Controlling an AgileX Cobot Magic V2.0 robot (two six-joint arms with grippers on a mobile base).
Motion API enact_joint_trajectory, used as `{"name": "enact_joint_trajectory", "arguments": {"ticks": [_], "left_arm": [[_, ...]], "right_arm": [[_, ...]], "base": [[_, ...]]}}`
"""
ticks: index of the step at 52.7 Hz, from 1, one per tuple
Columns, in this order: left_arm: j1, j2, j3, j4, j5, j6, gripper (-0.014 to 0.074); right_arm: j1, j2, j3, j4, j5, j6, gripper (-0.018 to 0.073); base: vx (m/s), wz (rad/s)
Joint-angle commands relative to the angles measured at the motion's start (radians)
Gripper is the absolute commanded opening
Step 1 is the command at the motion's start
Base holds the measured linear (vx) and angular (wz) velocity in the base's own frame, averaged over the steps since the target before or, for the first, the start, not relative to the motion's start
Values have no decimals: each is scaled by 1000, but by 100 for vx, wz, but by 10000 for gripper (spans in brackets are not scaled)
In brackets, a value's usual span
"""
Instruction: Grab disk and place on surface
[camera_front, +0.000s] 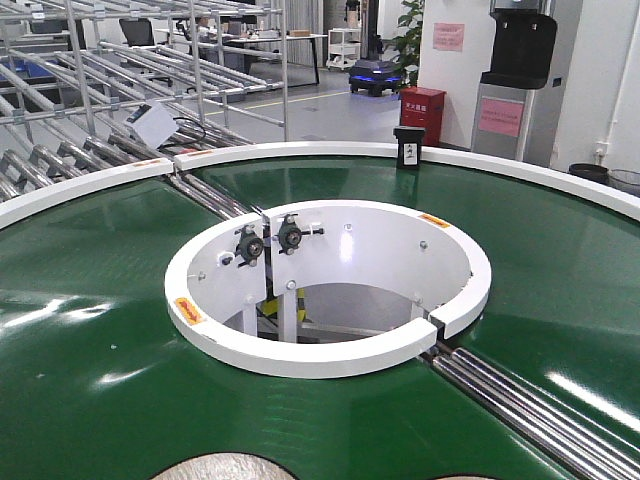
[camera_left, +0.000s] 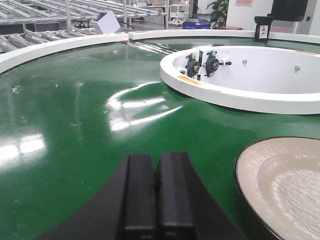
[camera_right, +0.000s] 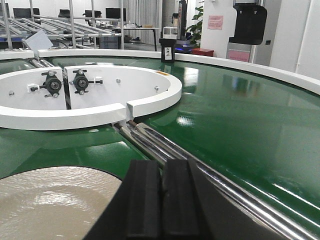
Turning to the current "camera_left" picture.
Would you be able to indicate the green bearing block right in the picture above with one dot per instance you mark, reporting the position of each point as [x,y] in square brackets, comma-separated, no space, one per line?
[212,63]

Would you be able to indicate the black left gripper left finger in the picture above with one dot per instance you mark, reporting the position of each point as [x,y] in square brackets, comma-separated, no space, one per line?
[123,209]

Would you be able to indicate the green potted plant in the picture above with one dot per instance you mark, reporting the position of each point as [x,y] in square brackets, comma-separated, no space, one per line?
[219,13]

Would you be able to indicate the metal roller conveyor rack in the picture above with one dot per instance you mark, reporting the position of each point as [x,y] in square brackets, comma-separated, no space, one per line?
[25,23]

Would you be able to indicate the green bearing block left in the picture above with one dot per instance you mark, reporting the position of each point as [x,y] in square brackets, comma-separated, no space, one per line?
[193,66]

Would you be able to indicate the blue mobile robot base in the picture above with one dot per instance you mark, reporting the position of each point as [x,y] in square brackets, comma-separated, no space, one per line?
[196,23]

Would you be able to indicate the beige plate black rim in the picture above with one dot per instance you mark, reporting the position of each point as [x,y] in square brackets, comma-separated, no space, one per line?
[279,178]

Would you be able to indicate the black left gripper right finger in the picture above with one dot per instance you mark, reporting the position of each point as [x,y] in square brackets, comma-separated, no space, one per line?
[186,209]

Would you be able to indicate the white control box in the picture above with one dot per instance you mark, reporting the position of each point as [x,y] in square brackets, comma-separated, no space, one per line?
[105,23]

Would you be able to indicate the white utility cart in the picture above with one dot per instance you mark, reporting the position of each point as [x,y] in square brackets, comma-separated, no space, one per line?
[178,13]

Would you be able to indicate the white outer conveyor rim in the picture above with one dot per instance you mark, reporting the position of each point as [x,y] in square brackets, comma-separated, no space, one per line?
[20,56]

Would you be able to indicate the black wall dispenser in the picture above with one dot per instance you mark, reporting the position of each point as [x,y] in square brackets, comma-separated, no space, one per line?
[288,10]

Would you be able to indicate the black box with label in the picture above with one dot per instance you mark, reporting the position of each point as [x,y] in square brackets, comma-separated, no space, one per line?
[262,30]

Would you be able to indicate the green bearing block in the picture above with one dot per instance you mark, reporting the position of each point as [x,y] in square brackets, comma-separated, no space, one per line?
[212,63]
[193,66]

